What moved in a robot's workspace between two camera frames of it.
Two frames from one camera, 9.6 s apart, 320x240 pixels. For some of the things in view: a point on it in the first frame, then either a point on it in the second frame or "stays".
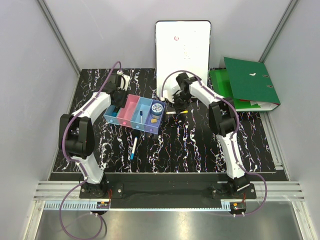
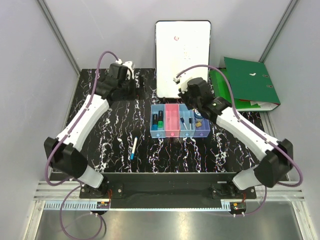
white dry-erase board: [181, 45] stays
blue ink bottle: [156, 110] -> [198, 114]
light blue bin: [110, 116] -> [160, 133]
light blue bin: [144, 104] -> [186, 113]
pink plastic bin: [126, 114] -> [172, 119]
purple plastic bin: [150, 127] -> [203, 130]
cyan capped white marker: [134, 148] stays
